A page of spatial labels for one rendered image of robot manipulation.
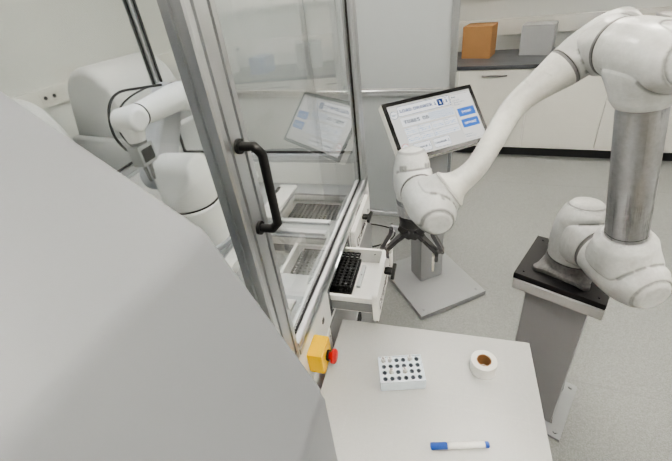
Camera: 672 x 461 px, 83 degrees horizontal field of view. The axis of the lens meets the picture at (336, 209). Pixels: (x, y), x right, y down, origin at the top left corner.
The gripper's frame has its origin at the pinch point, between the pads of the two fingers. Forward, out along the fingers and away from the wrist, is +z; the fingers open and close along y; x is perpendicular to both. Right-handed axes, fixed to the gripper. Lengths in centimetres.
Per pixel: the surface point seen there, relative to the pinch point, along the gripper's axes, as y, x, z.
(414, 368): -3.4, 30.4, 11.8
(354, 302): 16.4, 15.7, 4.0
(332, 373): 20.1, 33.8, 15.3
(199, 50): 24, 49, -77
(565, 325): -53, -10, 31
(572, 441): -66, -3, 91
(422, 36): 8, -165, -45
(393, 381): 1.9, 35.4, 11.8
